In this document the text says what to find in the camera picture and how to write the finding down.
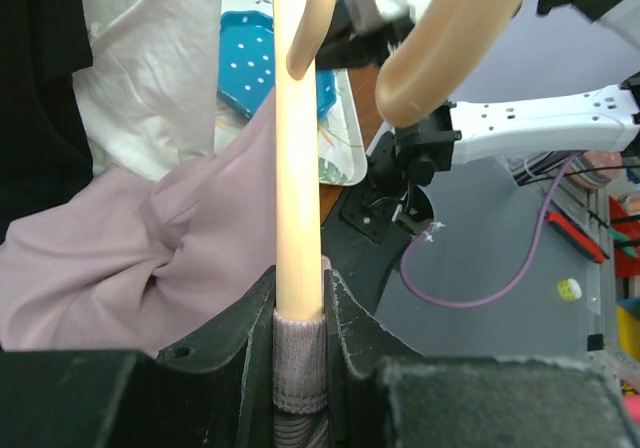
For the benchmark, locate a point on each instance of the red black tool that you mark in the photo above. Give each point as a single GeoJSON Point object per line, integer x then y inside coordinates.
{"type": "Point", "coordinates": [576, 237]}

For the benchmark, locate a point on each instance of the yellow tape roll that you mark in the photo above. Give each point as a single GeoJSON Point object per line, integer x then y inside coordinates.
{"type": "Point", "coordinates": [569, 290]}

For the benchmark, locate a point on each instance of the floral tray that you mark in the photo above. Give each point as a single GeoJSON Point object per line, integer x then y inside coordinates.
{"type": "Point", "coordinates": [341, 152]}

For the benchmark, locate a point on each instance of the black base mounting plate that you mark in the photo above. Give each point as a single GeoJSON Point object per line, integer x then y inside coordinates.
{"type": "Point", "coordinates": [372, 223]}

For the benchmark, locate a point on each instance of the blue dotted plate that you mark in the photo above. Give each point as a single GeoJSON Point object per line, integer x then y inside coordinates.
{"type": "Point", "coordinates": [246, 60]}

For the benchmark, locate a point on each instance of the beige hanger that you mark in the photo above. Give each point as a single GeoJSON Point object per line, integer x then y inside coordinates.
{"type": "Point", "coordinates": [448, 42]}

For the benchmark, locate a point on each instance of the white tank top right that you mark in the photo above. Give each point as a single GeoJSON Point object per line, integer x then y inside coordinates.
{"type": "Point", "coordinates": [148, 102]}

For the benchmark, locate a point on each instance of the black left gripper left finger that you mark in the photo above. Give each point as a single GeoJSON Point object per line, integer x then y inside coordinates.
{"type": "Point", "coordinates": [222, 376]}

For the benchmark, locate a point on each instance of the black tank top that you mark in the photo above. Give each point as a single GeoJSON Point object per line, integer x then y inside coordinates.
{"type": "Point", "coordinates": [45, 156]}

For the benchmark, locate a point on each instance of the pink tank top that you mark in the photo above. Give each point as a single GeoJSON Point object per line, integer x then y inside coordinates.
{"type": "Point", "coordinates": [93, 290]}

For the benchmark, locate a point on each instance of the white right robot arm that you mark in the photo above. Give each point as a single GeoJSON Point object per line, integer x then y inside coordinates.
{"type": "Point", "coordinates": [456, 315]}

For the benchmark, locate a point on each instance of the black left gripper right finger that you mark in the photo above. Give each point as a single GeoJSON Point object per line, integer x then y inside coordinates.
{"type": "Point", "coordinates": [362, 360]}

